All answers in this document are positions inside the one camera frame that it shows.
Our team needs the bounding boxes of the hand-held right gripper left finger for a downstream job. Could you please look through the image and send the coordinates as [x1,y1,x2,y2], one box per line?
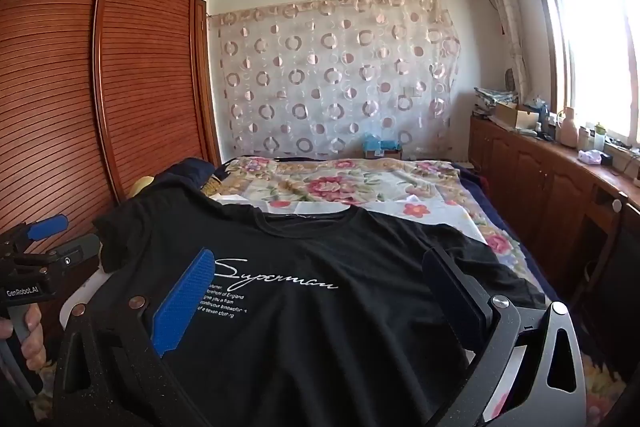
[52,247,216,427]

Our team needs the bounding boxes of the blue box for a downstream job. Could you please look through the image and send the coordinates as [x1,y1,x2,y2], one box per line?
[361,132,403,159]

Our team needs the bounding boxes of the floral rose blanket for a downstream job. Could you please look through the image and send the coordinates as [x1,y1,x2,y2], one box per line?
[210,156,551,288]

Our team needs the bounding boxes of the white flower-print sheet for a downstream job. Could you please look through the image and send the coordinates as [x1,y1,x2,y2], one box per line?
[59,192,526,418]

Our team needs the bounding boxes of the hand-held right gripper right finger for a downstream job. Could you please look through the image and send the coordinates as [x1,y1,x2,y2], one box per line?
[421,246,587,427]

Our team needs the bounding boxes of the wooden framed window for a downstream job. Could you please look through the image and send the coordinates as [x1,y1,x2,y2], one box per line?
[525,0,640,158]

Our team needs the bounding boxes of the white gathered window curtain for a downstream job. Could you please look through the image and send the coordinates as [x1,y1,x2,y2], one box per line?
[480,0,531,108]

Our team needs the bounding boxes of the folded navy blanket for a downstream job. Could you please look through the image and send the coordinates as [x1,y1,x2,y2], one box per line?
[155,157,221,195]

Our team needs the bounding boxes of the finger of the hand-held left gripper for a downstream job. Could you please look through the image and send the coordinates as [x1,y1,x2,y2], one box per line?
[0,214,69,258]

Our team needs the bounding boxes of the stack of papers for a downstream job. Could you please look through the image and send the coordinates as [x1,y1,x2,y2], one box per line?
[472,87,516,115]

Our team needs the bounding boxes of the dark chair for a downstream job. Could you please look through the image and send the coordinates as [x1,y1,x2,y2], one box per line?
[585,199,640,358]

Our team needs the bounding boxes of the person's left hand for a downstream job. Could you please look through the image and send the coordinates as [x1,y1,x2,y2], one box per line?
[0,306,47,372]

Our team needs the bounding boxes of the brown slatted wooden wardrobe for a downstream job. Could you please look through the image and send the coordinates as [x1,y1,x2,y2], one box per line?
[0,0,221,268]

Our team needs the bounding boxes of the black printed t-shirt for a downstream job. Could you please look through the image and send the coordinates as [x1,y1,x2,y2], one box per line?
[92,184,548,427]

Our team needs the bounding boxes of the low wooden cabinet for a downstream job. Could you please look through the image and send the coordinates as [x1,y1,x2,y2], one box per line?
[467,114,640,358]

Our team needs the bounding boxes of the open cardboard box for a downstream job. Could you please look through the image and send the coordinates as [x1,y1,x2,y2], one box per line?
[492,102,538,130]

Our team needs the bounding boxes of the sheer circle-patterned curtain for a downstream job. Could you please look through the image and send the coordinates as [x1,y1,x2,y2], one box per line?
[207,0,461,160]

